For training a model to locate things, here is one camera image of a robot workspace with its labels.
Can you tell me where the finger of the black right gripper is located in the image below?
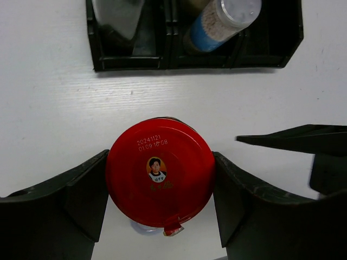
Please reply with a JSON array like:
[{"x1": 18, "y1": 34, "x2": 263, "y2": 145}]
[
  {"x1": 235, "y1": 124, "x2": 346, "y2": 156},
  {"x1": 310, "y1": 154, "x2": 346, "y2": 195}
]

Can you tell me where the black three-compartment organizer tray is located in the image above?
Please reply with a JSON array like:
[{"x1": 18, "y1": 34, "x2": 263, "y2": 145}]
[{"x1": 86, "y1": 1, "x2": 304, "y2": 72}]

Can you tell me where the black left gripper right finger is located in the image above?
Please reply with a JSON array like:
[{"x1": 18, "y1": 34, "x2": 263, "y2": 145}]
[{"x1": 213, "y1": 152, "x2": 346, "y2": 259}]

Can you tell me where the small brown spice jar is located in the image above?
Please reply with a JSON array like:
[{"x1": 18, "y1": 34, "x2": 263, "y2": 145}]
[{"x1": 106, "y1": 117, "x2": 215, "y2": 237}]

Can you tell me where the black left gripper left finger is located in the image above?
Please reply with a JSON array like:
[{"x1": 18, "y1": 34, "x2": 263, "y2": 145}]
[{"x1": 1, "y1": 149, "x2": 109, "y2": 259}]

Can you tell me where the glass bottle with brown sauce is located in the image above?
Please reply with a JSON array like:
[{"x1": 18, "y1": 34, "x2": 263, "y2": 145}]
[{"x1": 92, "y1": 0, "x2": 145, "y2": 55}]

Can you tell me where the blue label spice jar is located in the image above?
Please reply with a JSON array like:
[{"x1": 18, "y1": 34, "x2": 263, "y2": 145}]
[{"x1": 183, "y1": 0, "x2": 262, "y2": 55}]

